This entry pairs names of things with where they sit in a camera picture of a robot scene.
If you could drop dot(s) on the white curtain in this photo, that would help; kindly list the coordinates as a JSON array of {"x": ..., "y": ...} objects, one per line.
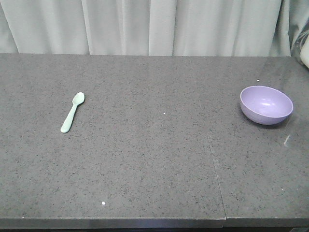
[{"x": 152, "y": 27}]

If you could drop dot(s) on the white rice cooker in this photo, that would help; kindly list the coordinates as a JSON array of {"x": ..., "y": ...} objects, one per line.
[{"x": 304, "y": 53}]

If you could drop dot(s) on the mint green plastic spoon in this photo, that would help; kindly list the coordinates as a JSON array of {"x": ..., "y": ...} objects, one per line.
[{"x": 77, "y": 100}]

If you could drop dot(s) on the purple plastic bowl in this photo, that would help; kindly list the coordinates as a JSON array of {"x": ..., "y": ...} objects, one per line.
[{"x": 265, "y": 105}]

